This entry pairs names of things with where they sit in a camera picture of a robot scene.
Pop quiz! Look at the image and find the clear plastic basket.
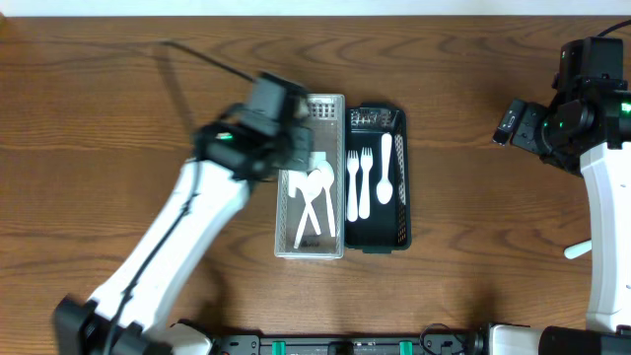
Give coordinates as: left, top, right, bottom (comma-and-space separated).
274, 94, 345, 259

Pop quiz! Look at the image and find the dark green plastic basket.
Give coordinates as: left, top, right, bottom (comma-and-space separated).
344, 103, 412, 253

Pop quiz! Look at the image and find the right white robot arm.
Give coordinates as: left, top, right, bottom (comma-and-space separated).
484, 35, 630, 354

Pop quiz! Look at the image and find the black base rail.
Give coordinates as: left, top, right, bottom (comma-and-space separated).
211, 323, 489, 355

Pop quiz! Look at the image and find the white plastic spoon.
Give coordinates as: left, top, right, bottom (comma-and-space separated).
288, 171, 308, 198
317, 160, 336, 238
294, 170, 322, 249
299, 192, 321, 236

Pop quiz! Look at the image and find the white plastic fork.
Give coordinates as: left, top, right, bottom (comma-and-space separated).
376, 133, 393, 204
346, 150, 360, 222
564, 240, 592, 259
359, 147, 374, 219

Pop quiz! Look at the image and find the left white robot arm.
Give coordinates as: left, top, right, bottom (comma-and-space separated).
52, 73, 313, 354

